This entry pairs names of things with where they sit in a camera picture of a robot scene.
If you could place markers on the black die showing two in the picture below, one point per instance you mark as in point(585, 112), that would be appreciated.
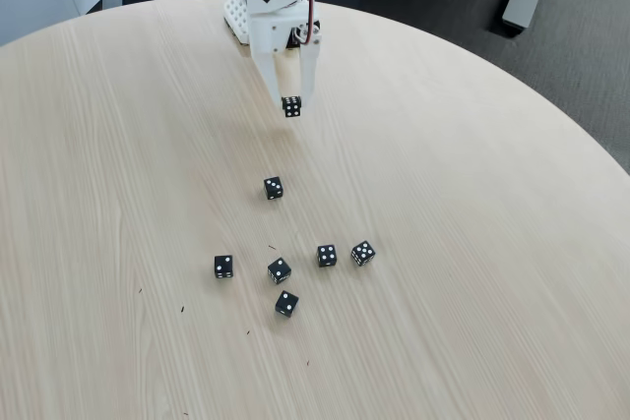
point(223, 266)
point(279, 270)

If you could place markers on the black die showing three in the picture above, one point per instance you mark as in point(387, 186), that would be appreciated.
point(273, 188)

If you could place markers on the black die showing six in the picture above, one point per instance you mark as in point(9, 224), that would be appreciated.
point(291, 106)

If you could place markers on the black die showing five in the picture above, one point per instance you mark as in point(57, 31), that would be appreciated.
point(362, 253)

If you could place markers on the black die showing one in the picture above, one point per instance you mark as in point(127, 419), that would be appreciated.
point(286, 303)

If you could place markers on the black die showing four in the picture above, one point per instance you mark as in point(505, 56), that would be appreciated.
point(326, 256)

